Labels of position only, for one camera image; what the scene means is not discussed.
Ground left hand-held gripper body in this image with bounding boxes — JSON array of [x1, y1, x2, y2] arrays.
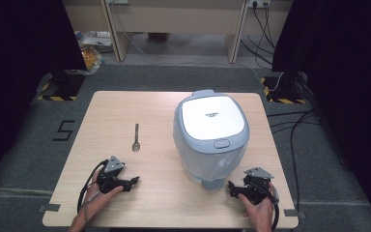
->
[[96, 155, 133, 194]]

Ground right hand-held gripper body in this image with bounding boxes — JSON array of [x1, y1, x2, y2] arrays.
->
[[243, 166, 275, 206]]

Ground metal spoon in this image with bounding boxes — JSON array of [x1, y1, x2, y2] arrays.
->
[[131, 123, 142, 154]]

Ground light blue trash bin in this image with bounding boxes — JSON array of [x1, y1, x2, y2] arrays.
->
[[172, 89, 251, 191]]

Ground person's left hand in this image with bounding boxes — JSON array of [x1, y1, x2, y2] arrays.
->
[[82, 180, 125, 224]]

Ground person's right hand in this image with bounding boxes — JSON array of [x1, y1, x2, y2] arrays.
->
[[237, 182, 276, 232]]

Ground grey tape piece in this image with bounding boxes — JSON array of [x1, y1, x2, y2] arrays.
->
[[283, 208, 307, 220], [38, 203, 62, 214]]

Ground black tape floor mark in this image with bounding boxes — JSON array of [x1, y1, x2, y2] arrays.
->
[[51, 119, 76, 142]]

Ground black stand base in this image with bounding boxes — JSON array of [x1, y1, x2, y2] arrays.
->
[[259, 72, 307, 105], [37, 70, 87, 102]]

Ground clear plastic bag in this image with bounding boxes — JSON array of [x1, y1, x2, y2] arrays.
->
[[74, 30, 105, 75]]

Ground black curtain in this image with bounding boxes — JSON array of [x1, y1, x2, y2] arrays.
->
[[0, 0, 89, 191], [271, 0, 371, 230]]

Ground beige wooden desk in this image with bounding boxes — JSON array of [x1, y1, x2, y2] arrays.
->
[[61, 0, 295, 65]]

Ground white power strip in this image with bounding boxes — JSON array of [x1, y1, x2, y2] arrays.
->
[[246, 0, 271, 10]]

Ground left hand-held gripper cable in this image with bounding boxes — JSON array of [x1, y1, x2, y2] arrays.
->
[[76, 159, 110, 215]]

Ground hand-held gripper cable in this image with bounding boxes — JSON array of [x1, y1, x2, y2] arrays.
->
[[76, 159, 110, 215], [269, 187, 281, 232]]

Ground right hand-held gripper cable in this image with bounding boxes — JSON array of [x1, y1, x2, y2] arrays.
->
[[269, 187, 281, 232]]

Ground black floor cables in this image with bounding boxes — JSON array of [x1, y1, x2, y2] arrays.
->
[[266, 108, 324, 215]]

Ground black hanging cables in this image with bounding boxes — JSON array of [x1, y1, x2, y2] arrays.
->
[[240, 1, 276, 66]]

